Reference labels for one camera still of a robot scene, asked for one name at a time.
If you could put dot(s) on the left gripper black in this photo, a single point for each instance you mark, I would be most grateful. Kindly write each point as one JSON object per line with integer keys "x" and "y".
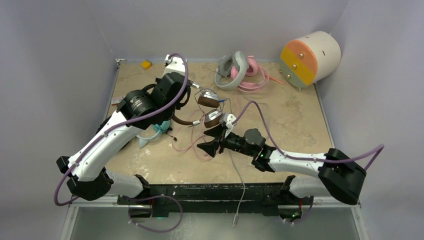
{"x": 157, "y": 80}

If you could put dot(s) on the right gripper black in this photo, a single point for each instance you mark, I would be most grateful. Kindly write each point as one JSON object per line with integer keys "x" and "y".
{"x": 212, "y": 147}

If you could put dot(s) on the brown headphones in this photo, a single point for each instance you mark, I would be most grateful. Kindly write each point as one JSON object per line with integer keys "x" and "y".
{"x": 208, "y": 103}

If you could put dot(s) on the blue earphones with cable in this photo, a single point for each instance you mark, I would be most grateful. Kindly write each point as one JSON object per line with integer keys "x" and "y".
{"x": 225, "y": 105}

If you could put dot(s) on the teal white cat headphones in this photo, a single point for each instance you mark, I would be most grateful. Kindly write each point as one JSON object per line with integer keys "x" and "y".
{"x": 154, "y": 133}

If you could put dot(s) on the pink headphones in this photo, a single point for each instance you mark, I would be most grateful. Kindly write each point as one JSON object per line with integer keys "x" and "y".
{"x": 245, "y": 87}

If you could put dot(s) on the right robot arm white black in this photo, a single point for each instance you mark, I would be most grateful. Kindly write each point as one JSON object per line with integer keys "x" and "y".
{"x": 322, "y": 174}

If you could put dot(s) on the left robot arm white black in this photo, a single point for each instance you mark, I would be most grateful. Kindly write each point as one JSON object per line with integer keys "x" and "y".
{"x": 85, "y": 172}

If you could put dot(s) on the grey white headphones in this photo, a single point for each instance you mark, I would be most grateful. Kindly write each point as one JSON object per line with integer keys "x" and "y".
{"x": 231, "y": 70}

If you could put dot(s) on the yellow small object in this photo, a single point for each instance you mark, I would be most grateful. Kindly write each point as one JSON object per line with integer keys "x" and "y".
{"x": 146, "y": 64}

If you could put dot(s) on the small red white box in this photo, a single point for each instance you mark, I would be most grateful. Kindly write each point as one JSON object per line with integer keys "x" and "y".
{"x": 116, "y": 100}

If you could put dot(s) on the round drawer cabinet orange yellow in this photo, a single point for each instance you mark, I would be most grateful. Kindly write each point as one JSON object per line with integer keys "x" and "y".
{"x": 310, "y": 58}

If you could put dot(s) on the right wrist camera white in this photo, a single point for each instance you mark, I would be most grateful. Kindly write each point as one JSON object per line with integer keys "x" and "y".
{"x": 228, "y": 122}

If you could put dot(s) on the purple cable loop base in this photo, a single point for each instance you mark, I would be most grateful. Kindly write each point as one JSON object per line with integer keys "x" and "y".
{"x": 153, "y": 211}

